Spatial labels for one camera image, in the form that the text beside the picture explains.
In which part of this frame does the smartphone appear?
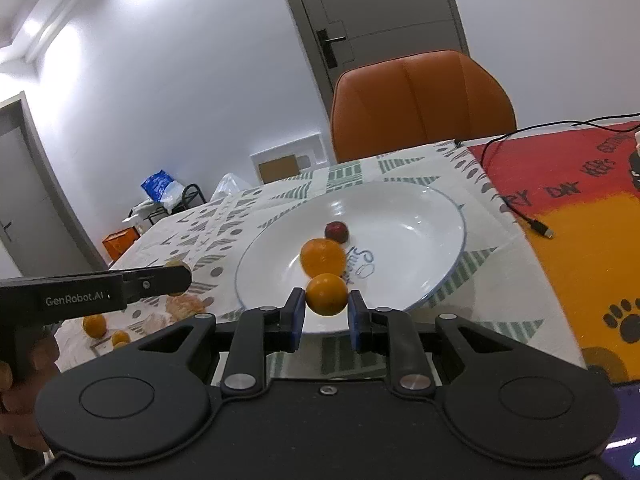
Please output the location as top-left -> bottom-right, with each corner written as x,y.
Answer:
602,385 -> 640,478

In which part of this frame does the red and orange printed mat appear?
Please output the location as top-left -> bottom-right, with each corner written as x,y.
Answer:
467,121 -> 640,386

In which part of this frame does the bread roll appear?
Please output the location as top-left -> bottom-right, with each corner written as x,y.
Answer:
132,312 -> 173,341

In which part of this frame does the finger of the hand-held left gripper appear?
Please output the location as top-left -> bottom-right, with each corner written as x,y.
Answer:
122,265 -> 192,304

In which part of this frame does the oval orange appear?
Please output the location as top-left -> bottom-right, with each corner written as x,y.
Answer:
82,314 -> 107,339

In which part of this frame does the white plate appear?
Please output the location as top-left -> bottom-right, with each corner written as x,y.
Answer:
234,180 -> 468,337

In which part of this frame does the orange leather chair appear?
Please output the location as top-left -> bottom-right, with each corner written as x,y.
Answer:
330,50 -> 517,164

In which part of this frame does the grey side door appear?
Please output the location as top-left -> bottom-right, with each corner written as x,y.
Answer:
0,91 -> 108,278

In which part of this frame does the blue plastic bag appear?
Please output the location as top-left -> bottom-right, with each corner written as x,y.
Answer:
140,169 -> 176,203

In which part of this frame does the brown cardboard sheet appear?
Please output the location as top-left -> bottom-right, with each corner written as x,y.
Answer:
260,157 -> 300,183

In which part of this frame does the large orange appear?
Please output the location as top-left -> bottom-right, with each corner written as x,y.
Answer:
299,238 -> 348,278

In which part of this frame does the black cable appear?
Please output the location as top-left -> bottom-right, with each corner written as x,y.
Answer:
454,111 -> 640,238

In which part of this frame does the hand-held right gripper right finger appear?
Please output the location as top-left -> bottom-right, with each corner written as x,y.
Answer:
348,290 -> 538,397

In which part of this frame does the white plastic bag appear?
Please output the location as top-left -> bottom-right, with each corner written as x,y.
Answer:
210,172 -> 246,203

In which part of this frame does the black metal rack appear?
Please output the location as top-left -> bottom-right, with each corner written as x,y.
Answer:
147,185 -> 206,226

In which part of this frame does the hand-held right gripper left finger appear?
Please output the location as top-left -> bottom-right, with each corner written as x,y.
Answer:
125,287 -> 307,397

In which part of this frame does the orange box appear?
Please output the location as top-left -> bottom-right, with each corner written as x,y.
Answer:
102,227 -> 140,261

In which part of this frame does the medium orange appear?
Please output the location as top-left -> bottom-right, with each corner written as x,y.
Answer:
305,273 -> 349,317

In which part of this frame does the black door handle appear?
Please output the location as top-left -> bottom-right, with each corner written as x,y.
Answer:
316,22 -> 347,68

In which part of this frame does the person's left hand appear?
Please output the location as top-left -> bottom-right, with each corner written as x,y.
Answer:
0,335 -> 63,461

